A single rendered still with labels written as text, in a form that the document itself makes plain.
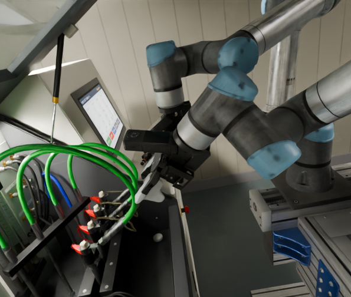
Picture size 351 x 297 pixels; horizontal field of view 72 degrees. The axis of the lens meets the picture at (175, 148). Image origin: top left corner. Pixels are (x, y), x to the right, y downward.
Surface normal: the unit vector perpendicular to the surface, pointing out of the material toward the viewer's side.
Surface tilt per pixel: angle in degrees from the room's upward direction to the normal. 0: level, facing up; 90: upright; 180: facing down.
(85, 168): 90
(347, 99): 107
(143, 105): 90
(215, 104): 76
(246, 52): 90
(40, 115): 90
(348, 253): 0
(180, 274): 0
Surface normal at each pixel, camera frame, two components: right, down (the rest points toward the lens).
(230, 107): -0.35, -0.07
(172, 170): -0.09, 0.63
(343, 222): -0.18, -0.89
